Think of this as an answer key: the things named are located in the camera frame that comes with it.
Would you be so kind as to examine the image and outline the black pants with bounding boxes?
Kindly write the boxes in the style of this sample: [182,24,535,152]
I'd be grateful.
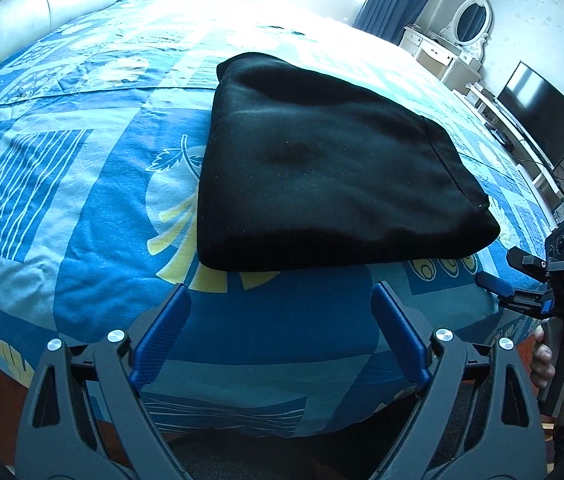
[196,53,500,272]

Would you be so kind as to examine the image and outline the blue patterned bed sheet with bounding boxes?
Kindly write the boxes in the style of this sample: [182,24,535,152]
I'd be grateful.
[0,0,551,438]

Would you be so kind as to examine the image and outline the white tv stand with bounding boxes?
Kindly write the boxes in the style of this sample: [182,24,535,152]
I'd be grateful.
[452,84,564,224]

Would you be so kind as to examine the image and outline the oval white framed mirror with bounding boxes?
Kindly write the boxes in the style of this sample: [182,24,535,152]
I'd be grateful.
[439,0,492,63]

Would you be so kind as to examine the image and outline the white vanity dresser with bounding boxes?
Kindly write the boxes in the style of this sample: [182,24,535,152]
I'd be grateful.
[399,26,482,96]

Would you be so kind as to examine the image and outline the person right hand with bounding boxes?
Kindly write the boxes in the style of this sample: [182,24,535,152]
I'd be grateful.
[528,324,564,428]

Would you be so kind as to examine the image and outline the black flat screen television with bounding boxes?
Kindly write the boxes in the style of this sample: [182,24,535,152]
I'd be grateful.
[496,61,564,168]

